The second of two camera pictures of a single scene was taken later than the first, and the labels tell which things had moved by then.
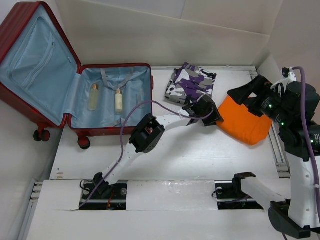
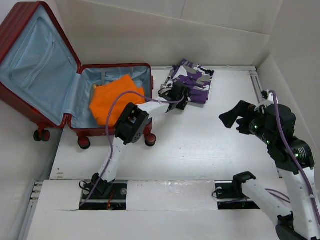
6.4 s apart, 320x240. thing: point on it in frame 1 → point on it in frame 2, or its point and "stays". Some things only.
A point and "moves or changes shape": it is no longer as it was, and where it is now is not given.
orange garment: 245,126 moves or changes shape
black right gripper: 263,87 → 243,109
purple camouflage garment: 189,80 moves or changes shape
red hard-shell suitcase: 43,80 stays
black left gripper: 214,119 → 182,104
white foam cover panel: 179,195 stays
